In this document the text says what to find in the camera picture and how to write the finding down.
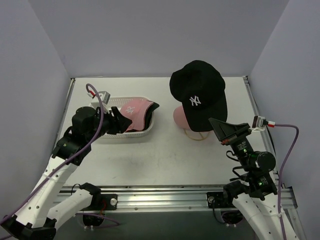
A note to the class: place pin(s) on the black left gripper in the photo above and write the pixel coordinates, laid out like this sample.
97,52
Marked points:
113,122

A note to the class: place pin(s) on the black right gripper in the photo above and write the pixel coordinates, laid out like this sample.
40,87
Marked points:
235,135

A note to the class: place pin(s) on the gold wire hat stand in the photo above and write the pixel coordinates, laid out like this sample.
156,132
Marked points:
196,136

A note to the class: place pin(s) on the plain pink baseball cap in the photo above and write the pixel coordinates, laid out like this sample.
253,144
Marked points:
179,118

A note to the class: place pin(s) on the black baseball cap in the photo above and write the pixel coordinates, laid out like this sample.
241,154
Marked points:
200,88

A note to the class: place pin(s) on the pink cap with white logo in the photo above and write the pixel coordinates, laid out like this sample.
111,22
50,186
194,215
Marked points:
136,111

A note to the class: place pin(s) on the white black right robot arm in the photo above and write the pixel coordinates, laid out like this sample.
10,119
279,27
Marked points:
255,194

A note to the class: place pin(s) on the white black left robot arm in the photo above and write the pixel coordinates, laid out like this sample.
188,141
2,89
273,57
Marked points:
36,218

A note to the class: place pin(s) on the white perforated plastic basket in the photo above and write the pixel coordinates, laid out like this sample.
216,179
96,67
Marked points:
119,102

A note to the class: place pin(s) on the dark green baseball cap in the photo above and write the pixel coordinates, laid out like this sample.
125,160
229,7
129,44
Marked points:
148,117

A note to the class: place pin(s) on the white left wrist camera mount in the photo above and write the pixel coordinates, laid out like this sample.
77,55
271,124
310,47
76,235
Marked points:
104,97

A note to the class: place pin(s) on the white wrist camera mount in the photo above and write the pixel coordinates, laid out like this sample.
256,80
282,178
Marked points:
104,97
259,124

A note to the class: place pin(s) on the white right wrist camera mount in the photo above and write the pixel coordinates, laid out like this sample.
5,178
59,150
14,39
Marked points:
259,124

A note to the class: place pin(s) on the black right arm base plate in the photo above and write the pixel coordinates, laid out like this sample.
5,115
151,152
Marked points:
217,200

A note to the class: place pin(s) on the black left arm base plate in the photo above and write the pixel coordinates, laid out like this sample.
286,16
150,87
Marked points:
103,202

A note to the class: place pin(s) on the aluminium mounting rail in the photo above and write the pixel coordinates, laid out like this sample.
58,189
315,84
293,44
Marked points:
159,198

